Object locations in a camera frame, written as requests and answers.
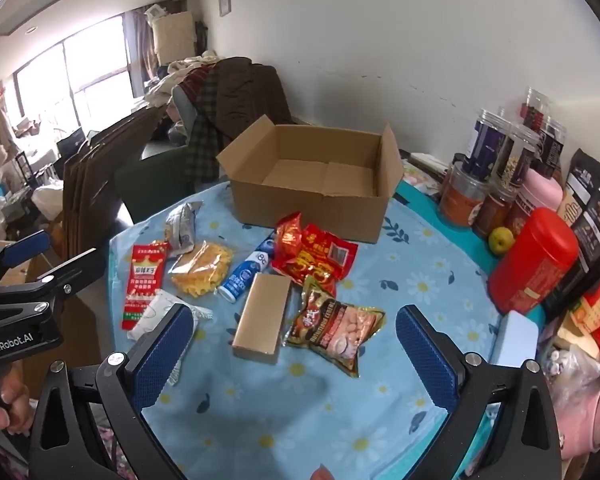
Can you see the tall jar with nuts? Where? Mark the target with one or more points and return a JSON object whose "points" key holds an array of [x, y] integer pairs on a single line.
{"points": [[517, 160]]}

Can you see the silver foil packet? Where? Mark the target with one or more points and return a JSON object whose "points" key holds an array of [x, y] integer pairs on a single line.
{"points": [[152, 310]]}

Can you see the window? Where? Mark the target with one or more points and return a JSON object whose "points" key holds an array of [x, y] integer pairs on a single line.
{"points": [[90, 60]]}

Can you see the clear jar brown contents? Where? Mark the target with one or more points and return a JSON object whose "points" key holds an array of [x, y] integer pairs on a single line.
{"points": [[492, 212]]}

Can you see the tall jar dark label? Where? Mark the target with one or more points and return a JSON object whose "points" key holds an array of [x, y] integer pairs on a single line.
{"points": [[551, 147]]}

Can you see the large black pouch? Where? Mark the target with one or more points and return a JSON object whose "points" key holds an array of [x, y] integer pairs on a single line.
{"points": [[595, 210]]}

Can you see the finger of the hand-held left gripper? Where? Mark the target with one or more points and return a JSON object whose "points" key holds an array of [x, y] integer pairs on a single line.
{"points": [[27, 249], [75, 272]]}

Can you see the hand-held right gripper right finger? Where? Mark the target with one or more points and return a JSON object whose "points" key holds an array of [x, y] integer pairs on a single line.
{"points": [[425, 355]]}

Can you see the small red snack packet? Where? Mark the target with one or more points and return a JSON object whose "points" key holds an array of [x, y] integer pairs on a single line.
{"points": [[290, 235]]}

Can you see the gold box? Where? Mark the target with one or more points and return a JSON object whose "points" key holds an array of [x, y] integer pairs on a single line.
{"points": [[260, 320]]}

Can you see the pink canister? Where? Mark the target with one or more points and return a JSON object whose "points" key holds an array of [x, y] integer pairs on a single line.
{"points": [[542, 190]]}

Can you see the blue white milk bottle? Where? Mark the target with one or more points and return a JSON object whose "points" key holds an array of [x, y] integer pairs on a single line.
{"points": [[242, 275]]}

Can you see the yellow waffle packet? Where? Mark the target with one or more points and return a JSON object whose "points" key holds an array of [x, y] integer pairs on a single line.
{"points": [[202, 267]]}

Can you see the red striped cloth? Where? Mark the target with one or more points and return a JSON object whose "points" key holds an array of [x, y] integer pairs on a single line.
{"points": [[197, 85]]}

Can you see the clear jar orange contents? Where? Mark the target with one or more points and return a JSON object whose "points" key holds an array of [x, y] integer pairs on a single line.
{"points": [[460, 202]]}

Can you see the brown jacket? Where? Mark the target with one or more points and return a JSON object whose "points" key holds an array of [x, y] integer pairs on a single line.
{"points": [[250, 95]]}

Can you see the large red snack bag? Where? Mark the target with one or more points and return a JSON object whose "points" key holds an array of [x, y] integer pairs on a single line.
{"points": [[322, 260]]}

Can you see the beige storage box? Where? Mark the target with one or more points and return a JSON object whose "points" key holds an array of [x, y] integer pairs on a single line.
{"points": [[174, 37]]}

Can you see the blue floral tablecloth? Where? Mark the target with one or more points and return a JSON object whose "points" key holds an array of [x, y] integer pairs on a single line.
{"points": [[280, 410]]}

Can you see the cardboard box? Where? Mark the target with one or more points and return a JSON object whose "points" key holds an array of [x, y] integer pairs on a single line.
{"points": [[305, 210]]}

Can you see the curtain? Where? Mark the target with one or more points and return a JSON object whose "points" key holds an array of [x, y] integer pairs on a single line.
{"points": [[137, 50]]}

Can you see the person's left hand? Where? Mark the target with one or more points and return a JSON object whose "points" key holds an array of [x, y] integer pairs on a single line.
{"points": [[10, 402]]}

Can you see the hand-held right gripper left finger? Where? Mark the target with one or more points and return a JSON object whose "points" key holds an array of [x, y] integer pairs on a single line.
{"points": [[165, 355]]}

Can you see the brown peanut snack bag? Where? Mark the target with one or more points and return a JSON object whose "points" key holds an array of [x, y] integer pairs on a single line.
{"points": [[330, 330]]}

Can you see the white bedding pile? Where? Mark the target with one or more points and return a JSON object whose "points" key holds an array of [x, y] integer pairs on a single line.
{"points": [[180, 72]]}

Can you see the tall jar red contents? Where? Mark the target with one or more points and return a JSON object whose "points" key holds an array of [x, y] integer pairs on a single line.
{"points": [[535, 110]]}

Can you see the long red snack packet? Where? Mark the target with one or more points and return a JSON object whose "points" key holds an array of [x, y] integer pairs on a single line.
{"points": [[142, 280]]}

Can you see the green apple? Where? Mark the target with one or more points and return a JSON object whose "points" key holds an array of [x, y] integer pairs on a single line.
{"points": [[501, 241]]}

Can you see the green chair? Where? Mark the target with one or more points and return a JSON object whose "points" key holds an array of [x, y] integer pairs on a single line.
{"points": [[150, 185]]}

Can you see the stack of flat cardboard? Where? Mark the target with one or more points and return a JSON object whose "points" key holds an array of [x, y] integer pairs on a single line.
{"points": [[95, 185]]}

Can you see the red canister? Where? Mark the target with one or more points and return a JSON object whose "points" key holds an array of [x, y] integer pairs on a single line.
{"points": [[535, 260]]}

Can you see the clear plastic bag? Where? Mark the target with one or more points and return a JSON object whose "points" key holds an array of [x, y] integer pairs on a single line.
{"points": [[575, 375]]}

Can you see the teal cloth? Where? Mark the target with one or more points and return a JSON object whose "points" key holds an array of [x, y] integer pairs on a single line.
{"points": [[472, 245]]}

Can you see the tall jar purple label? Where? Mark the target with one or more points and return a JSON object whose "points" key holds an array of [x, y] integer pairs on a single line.
{"points": [[485, 145]]}

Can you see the plaid cloth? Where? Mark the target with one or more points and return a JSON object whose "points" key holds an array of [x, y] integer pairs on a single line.
{"points": [[205, 150]]}

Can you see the grey snack packet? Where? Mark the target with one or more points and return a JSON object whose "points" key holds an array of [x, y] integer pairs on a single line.
{"points": [[182, 227]]}

